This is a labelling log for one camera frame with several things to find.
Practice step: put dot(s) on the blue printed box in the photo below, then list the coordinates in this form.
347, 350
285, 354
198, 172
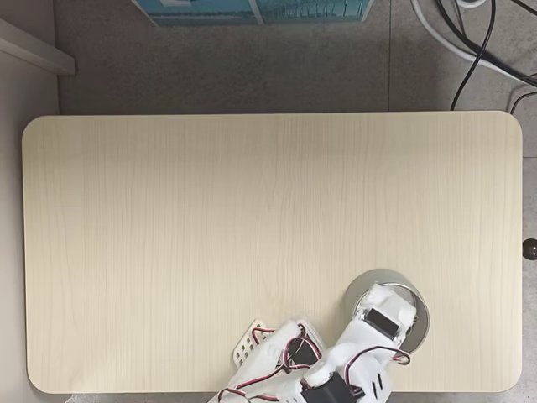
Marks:
312, 10
197, 12

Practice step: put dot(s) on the white shelf board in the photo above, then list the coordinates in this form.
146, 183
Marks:
38, 48

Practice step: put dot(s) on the black round knob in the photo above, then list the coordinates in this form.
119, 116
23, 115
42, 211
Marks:
530, 249

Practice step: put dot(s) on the white round plug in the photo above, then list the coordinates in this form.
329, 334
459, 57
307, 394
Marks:
470, 2

